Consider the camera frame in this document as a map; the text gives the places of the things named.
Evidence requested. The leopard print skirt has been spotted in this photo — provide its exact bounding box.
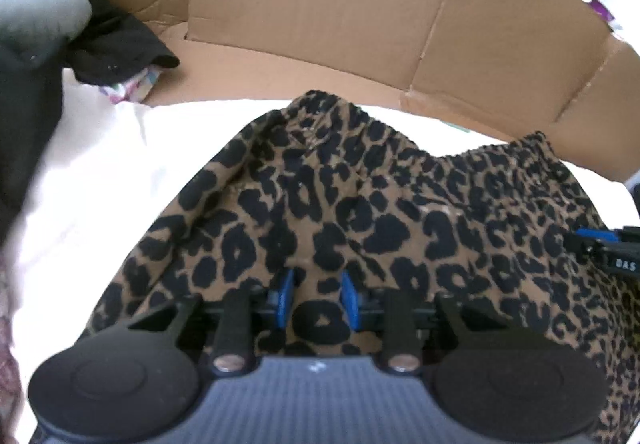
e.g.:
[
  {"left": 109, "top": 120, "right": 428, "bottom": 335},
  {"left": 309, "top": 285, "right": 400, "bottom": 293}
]
[{"left": 87, "top": 91, "right": 640, "bottom": 444}]

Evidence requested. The grey neck pillow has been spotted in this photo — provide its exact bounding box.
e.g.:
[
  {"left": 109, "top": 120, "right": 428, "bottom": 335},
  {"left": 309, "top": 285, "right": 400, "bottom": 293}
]
[{"left": 0, "top": 0, "right": 93, "bottom": 69}]

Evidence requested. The purple white refill packet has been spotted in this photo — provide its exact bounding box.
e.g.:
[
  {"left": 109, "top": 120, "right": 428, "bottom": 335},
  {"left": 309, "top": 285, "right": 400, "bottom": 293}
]
[{"left": 582, "top": 0, "right": 626, "bottom": 39}]

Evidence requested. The cream bear printed blanket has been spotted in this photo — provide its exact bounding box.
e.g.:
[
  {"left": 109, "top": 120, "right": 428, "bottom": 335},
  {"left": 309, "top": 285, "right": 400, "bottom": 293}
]
[{"left": 5, "top": 68, "right": 640, "bottom": 375}]

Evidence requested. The flat brown cardboard sheet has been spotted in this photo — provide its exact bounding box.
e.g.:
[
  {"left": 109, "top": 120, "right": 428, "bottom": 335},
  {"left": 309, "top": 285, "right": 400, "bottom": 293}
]
[{"left": 62, "top": 0, "right": 640, "bottom": 185}]

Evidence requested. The pastel printed cloth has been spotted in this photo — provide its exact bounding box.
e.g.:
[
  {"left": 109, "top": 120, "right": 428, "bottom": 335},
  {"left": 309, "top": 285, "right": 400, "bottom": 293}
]
[{"left": 97, "top": 66, "right": 162, "bottom": 103}]

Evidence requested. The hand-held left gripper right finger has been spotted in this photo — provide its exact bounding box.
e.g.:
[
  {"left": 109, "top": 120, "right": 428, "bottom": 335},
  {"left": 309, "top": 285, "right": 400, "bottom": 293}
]
[{"left": 340, "top": 271, "right": 502, "bottom": 373}]

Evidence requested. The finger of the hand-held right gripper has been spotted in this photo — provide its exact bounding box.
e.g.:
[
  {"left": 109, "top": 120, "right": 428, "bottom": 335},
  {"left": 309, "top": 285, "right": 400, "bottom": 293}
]
[{"left": 563, "top": 226, "right": 640, "bottom": 265}]

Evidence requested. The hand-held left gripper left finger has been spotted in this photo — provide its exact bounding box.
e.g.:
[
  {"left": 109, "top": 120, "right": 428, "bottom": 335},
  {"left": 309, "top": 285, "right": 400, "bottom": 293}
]
[{"left": 127, "top": 269, "right": 297, "bottom": 375}]

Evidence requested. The pile of black clothes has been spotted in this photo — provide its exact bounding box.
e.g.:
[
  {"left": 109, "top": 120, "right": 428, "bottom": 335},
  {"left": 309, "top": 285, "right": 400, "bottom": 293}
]
[{"left": 0, "top": 44, "right": 66, "bottom": 245}]

